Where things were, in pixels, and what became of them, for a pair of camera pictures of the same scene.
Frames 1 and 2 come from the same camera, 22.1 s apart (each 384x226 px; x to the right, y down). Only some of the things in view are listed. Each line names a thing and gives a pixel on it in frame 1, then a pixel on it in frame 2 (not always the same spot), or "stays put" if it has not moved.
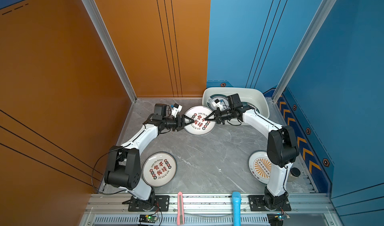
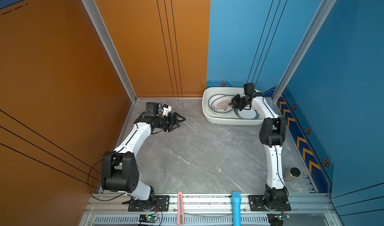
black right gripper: x=217 y=115 → x=234 y=102
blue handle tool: x=236 y=200 stays put
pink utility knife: x=180 y=212 stays put
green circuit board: x=148 y=218 stays put
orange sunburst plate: x=260 y=166 → x=220 y=104
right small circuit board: x=282 y=217 stays put
